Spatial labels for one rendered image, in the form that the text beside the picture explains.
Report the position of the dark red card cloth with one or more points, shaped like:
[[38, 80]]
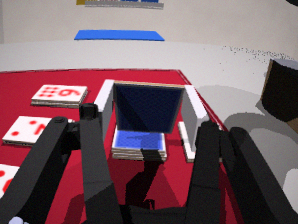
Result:
[[142, 183], [205, 105]]

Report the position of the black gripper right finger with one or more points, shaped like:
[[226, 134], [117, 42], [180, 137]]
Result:
[[260, 197]]

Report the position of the blue playing card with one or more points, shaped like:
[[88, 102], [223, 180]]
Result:
[[138, 142]]

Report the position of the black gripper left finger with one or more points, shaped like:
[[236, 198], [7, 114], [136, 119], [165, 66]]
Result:
[[29, 196]]

